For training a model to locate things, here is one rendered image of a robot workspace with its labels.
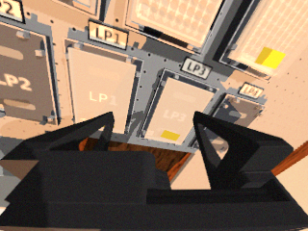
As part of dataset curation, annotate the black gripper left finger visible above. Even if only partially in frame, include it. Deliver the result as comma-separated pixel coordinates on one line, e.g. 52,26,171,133
14,112,115,151

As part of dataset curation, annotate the beige flat base plate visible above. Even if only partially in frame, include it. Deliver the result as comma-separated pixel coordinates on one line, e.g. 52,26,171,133
0,0,308,190

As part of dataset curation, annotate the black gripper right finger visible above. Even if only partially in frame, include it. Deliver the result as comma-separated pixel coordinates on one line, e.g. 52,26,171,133
192,111,294,189

